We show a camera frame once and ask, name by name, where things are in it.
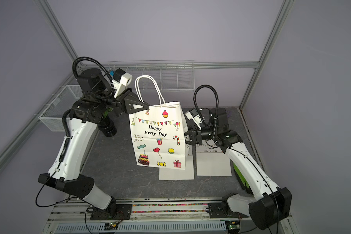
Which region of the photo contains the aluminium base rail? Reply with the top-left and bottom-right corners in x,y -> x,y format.
42,198 -> 298,234

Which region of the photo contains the white wire wall shelf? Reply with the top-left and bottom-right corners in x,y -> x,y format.
107,60 -> 195,91

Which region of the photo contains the white wire side basket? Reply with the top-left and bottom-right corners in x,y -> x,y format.
38,85 -> 82,132

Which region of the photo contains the green black work glove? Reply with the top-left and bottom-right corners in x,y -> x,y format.
233,164 -> 253,195

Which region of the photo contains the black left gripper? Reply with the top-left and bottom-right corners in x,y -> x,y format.
98,88 -> 150,119

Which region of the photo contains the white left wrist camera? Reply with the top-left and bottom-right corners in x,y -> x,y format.
110,68 -> 133,98

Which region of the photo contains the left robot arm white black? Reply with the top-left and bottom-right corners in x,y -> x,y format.
38,57 -> 149,219

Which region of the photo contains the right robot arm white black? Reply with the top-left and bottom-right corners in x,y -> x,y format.
185,84 -> 292,230

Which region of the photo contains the potted plant with pink flower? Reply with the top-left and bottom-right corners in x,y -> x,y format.
98,107 -> 117,137

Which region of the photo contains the small white party paper bag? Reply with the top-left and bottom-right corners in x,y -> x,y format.
159,148 -> 195,181

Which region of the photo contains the large white party paper bag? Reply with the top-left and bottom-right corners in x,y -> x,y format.
196,140 -> 232,176

